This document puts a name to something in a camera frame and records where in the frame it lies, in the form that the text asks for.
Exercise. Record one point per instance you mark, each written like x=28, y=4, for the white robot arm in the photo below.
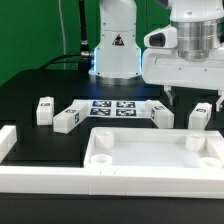
x=189, y=52

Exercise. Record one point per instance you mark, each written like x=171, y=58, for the white U-shaped obstacle fence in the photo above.
x=108, y=180

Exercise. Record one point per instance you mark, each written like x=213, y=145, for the fiducial marker sheet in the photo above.
x=115, y=109

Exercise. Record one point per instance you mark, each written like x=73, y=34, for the white desk top panel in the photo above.
x=154, y=148

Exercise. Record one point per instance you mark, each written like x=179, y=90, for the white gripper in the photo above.
x=165, y=67

